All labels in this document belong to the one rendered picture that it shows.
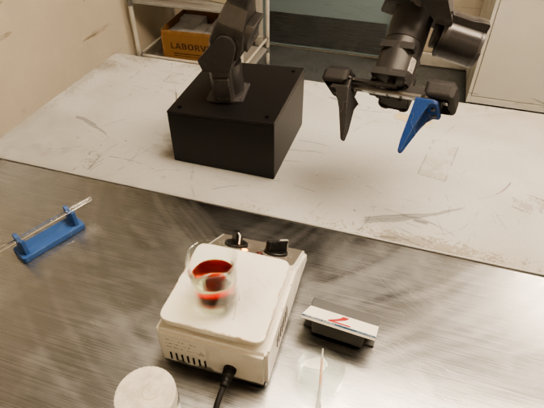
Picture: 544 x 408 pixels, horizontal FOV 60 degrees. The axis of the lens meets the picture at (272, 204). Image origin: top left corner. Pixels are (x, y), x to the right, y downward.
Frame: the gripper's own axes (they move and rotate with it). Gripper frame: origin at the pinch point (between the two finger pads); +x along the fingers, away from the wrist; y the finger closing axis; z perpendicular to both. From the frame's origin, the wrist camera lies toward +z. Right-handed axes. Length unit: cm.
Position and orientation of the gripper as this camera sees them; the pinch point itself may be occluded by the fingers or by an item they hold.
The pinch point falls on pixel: (377, 123)
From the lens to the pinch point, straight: 69.0
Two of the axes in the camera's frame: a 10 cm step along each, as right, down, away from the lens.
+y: -8.6, -2.6, 4.4
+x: -3.3, 9.4, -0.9
